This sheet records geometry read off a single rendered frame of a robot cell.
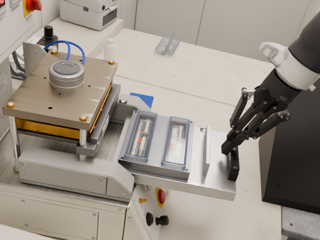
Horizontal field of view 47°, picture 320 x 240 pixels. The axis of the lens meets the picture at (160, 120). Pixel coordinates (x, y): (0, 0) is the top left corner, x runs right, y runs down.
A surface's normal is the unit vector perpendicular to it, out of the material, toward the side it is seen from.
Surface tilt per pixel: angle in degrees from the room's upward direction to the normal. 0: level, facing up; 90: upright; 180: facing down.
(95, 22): 90
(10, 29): 90
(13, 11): 90
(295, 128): 43
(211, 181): 0
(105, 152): 0
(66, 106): 0
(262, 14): 90
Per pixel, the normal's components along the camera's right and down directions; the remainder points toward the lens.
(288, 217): 0.14, -0.79
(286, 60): -0.84, -0.10
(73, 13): -0.36, 0.52
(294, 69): -0.53, 0.32
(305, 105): -0.02, -0.19
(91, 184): -0.12, 0.58
